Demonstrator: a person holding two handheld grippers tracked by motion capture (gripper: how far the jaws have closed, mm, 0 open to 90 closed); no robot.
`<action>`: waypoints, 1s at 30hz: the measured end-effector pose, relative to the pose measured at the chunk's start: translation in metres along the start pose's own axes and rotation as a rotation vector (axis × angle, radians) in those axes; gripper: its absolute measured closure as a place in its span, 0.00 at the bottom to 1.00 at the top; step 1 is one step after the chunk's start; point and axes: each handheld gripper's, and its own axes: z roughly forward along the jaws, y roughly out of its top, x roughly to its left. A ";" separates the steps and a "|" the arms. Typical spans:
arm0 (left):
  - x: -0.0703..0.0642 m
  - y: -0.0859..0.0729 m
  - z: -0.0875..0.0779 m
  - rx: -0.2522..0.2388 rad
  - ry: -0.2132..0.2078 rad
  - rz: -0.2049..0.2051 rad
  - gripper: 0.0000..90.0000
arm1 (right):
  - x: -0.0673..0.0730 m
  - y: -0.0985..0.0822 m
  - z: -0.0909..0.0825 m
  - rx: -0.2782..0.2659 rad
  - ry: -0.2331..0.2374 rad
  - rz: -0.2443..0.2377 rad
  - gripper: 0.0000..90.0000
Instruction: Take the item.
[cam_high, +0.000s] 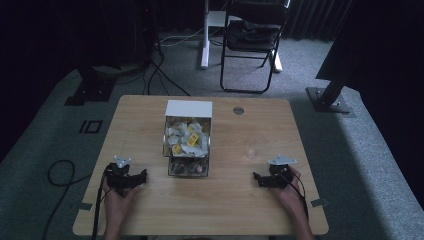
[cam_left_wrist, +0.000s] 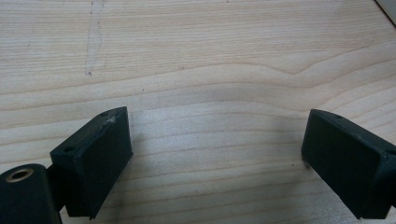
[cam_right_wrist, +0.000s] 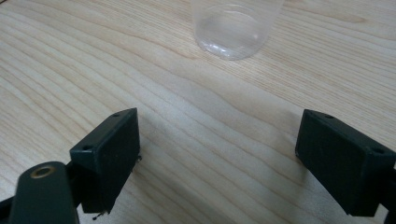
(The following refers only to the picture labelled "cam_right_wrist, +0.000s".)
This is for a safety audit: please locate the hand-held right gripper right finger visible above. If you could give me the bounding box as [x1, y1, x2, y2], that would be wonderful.
[294, 108, 396, 217]

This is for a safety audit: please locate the clear plastic cup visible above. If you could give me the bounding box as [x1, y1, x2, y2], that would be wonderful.
[191, 0, 285, 62]

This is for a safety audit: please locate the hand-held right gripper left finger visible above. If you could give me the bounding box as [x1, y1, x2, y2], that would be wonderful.
[68, 107, 141, 215]

